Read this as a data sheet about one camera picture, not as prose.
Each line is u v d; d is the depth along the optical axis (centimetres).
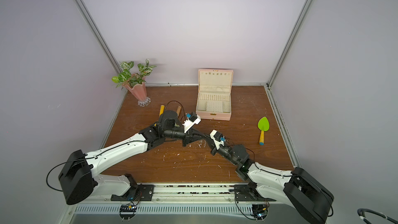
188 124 63
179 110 107
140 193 72
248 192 64
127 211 72
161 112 103
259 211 71
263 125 98
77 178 40
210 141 71
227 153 65
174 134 63
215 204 72
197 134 67
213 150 66
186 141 67
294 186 42
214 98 104
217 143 64
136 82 95
